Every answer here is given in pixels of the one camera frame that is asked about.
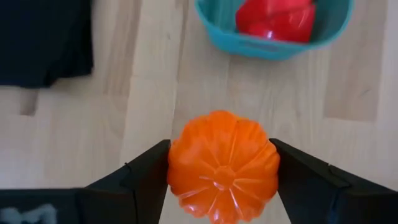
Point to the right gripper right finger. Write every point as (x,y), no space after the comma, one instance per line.
(326,202)

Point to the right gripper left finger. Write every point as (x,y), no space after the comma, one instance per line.
(93,205)

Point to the red toy apple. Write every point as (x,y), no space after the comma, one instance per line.
(276,21)

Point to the orange toy pumpkin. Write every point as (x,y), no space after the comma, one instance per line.
(224,168)

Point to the teal plastic basket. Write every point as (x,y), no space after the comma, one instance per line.
(224,37)

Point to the black folded cloth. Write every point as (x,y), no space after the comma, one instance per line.
(43,40)

